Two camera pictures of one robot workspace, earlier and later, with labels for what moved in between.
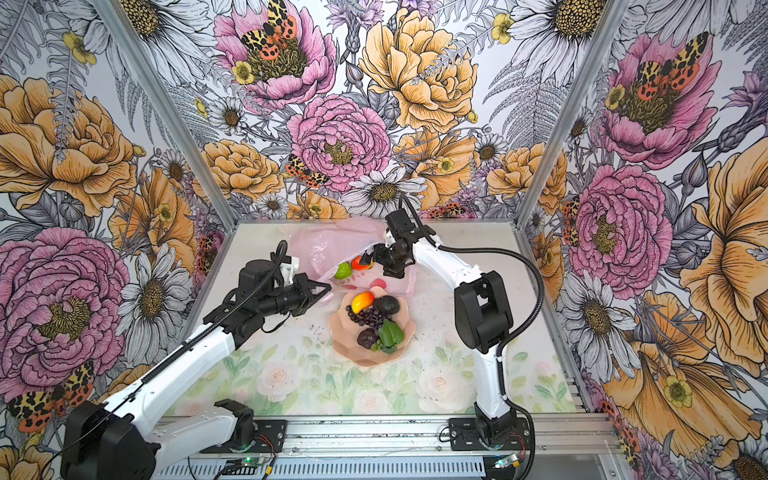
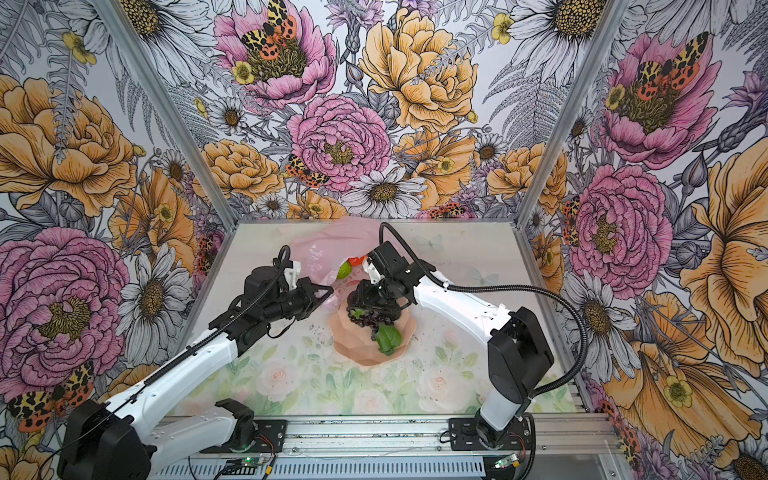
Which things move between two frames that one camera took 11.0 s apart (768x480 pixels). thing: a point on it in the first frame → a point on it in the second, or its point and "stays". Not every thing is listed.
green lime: [344, 271] stays
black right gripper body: [391, 258] → [386, 294]
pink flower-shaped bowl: [344, 331] stays
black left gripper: [301, 280] stays
